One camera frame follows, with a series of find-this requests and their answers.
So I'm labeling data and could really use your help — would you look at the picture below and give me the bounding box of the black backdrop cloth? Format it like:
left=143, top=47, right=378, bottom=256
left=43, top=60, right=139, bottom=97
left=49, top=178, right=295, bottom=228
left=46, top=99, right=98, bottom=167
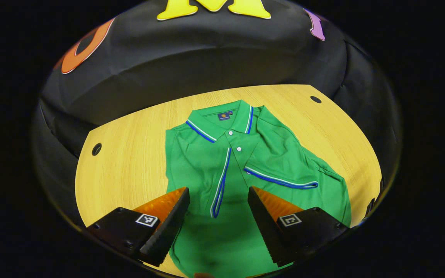
left=31, top=0, right=403, bottom=228

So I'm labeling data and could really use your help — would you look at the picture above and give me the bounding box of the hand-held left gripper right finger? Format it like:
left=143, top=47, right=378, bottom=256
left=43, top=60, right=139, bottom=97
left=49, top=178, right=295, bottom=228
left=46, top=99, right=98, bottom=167
left=247, top=186, right=350, bottom=268

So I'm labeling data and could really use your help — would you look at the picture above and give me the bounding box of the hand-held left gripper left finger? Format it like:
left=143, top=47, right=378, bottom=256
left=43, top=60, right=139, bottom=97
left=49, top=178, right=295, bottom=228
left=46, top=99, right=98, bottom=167
left=87, top=187, right=190, bottom=268

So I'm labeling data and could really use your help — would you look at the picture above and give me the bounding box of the green T-shirt with blue trim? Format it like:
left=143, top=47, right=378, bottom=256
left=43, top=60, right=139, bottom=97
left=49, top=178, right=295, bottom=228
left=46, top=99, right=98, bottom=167
left=165, top=100, right=352, bottom=278

